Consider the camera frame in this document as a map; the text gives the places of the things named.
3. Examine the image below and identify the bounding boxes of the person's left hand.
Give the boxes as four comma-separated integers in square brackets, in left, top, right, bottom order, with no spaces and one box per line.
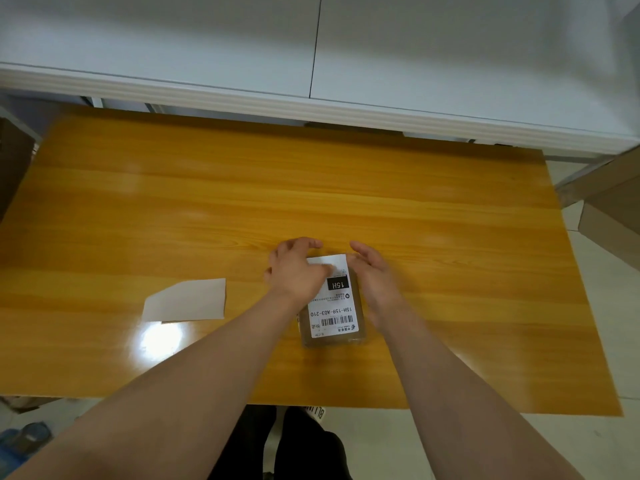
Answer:
[264,237,335,308]

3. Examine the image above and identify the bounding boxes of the person's right hand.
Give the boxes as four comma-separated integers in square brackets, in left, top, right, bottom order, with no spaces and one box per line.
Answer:
[347,240,407,321]

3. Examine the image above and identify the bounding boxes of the white shipping label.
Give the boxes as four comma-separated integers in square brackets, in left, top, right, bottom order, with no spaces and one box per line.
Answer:
[305,254,359,340]

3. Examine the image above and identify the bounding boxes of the small brown cardboard box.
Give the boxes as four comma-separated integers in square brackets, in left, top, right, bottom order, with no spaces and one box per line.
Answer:
[298,255,369,349]

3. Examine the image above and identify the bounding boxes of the person's left forearm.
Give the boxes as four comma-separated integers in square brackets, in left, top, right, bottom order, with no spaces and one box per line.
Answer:
[5,290,322,480]

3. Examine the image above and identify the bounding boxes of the person's right forearm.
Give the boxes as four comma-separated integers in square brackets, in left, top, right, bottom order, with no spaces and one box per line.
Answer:
[367,297,585,480]

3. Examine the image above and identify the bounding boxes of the white label backing paper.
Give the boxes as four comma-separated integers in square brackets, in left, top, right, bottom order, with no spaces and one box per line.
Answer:
[141,278,227,323]

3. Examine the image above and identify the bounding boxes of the person's black trousers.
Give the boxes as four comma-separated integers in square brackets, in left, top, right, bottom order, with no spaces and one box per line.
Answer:
[207,405,354,480]

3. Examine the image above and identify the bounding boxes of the white cabinet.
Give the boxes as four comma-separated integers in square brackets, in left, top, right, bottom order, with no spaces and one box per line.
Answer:
[0,0,640,156]

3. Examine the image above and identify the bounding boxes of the flat brown cardboard box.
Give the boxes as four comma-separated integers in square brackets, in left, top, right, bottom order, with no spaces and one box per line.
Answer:
[554,145,640,209]
[578,187,640,271]

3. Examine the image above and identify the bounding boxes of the dark brown cardboard box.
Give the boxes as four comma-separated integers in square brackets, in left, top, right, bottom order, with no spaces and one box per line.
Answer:
[0,106,42,221]

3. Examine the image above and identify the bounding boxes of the clear plastic water bottle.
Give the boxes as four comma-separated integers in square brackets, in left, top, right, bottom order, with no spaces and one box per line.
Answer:
[0,421,54,476]

